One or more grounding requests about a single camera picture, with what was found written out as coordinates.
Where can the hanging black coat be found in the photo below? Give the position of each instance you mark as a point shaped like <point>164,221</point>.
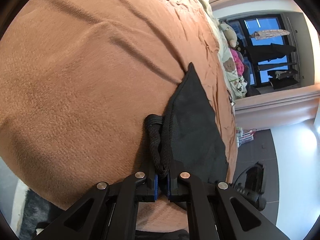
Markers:
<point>269,52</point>

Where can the hanging floral garment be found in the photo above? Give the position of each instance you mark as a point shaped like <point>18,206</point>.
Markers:
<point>270,33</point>

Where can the black sleeveless shirt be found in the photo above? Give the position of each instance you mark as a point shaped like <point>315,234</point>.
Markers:
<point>187,132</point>

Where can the grey fluffy rug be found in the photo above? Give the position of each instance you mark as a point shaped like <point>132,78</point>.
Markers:
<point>37,214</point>

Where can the orange brown bed blanket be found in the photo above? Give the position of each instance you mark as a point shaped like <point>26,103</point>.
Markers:
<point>78,78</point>

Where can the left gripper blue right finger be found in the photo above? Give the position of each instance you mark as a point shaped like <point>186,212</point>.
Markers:
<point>168,185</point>

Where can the beige plush toy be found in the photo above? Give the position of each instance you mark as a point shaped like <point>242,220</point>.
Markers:
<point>229,34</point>

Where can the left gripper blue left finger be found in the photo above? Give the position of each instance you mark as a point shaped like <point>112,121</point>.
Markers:
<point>155,187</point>

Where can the pink curtain right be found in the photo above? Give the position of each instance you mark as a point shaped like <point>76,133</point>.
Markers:
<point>286,107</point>

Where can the white bedside cabinet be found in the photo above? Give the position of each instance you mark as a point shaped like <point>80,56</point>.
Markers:
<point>244,135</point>

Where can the pink plush toy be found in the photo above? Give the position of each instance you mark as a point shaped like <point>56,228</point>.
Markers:
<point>238,64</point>

